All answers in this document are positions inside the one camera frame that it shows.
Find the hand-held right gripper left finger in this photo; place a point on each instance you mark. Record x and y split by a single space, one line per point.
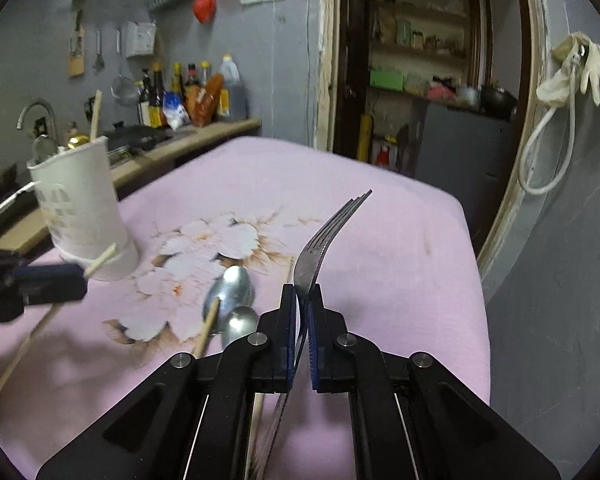
290 340

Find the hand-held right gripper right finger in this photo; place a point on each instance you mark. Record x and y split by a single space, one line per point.
314 340

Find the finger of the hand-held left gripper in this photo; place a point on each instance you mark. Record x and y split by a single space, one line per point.
55 292
50 272

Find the wooden chopstick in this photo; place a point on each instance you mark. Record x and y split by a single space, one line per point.
96 115
27 340
207 327

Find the white plastic utensil basket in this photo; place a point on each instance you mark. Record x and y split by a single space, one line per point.
85 210

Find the dark metal fork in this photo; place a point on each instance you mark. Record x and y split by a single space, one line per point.
312 255

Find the golden metal spoon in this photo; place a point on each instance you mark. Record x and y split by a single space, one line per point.
78 141

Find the pink floral tablecloth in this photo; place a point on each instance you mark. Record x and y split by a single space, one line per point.
380 260

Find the curved metal faucet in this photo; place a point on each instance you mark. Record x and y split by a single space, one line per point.
37 107

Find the metal mesh strainer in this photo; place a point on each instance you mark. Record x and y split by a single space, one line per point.
122 92

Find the red and white bottle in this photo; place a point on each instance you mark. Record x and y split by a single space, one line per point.
386 155

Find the soy sauce bottle yellow label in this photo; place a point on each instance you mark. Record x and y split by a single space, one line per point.
157 105

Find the white and blue packet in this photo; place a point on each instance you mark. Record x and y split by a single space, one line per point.
176 110

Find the yellow roll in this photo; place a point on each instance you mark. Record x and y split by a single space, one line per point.
365 137

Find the wooden knife holder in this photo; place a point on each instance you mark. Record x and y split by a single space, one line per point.
76 55

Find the orange food packet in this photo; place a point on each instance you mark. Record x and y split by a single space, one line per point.
205 102

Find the grey cabinet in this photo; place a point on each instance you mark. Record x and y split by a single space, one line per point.
460 155

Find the dark sauce bottle red label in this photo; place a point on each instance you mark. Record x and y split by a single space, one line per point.
192 77

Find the yellow cap vinegar bottle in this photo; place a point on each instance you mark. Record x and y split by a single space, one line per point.
205 72

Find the green box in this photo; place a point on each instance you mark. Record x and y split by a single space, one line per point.
386 80

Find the pink cloth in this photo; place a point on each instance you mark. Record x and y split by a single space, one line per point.
440 91

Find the steel pot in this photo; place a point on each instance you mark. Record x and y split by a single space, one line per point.
467 96

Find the black cooking pot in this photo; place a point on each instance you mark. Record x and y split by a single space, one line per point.
499 102

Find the wooden pantry shelf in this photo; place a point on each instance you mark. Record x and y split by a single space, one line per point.
420 52

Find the red plastic bag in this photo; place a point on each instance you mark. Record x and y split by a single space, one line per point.
205 5

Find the small jar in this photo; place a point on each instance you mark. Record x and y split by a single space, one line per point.
417 40

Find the cream rubber glove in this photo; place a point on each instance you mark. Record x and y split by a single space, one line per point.
555 90

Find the white rubber glove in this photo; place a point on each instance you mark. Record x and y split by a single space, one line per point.
596 72

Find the black wall socket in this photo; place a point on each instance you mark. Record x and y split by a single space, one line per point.
41 126

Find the white wall box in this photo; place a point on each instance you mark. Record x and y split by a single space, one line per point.
140 40

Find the worn wooden door frame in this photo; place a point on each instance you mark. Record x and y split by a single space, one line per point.
326 60

